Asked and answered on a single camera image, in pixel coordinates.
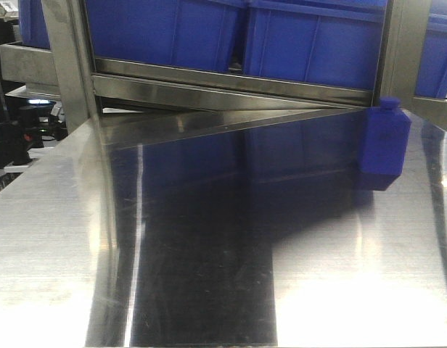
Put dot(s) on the blue block part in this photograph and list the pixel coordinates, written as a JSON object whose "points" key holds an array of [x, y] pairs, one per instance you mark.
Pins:
{"points": [[382, 147]]}

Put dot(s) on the stainless steel shelf rack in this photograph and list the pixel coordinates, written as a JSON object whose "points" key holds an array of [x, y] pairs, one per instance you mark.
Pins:
{"points": [[70, 72]]}

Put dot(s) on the blue bin behind left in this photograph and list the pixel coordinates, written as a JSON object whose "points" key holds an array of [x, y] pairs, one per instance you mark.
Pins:
{"points": [[194, 34]]}

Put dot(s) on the blue bin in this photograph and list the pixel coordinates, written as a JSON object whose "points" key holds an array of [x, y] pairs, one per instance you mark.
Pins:
{"points": [[432, 77], [194, 34], [314, 42], [32, 24]]}

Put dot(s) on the blue bin behind right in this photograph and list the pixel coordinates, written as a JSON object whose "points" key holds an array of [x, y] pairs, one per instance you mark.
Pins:
{"points": [[314, 42]]}

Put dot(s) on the black equipment in background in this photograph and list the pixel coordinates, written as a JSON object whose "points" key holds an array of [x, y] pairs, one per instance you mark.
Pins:
{"points": [[35, 124]]}

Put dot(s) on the blue bin far right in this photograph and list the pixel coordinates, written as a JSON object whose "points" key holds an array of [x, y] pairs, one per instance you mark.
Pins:
{"points": [[432, 77]]}

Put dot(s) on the blue bin far left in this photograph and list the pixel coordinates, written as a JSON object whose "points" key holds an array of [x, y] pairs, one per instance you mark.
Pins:
{"points": [[32, 24]]}

